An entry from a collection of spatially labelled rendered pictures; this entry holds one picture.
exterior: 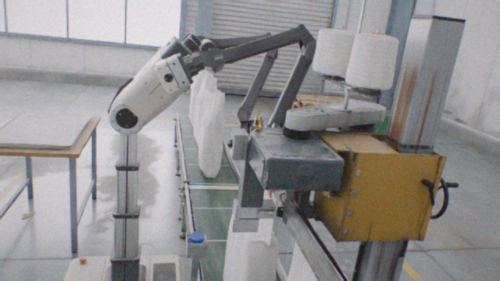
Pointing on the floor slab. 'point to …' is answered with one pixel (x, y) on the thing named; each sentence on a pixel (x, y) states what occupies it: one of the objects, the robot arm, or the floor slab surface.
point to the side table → (69, 170)
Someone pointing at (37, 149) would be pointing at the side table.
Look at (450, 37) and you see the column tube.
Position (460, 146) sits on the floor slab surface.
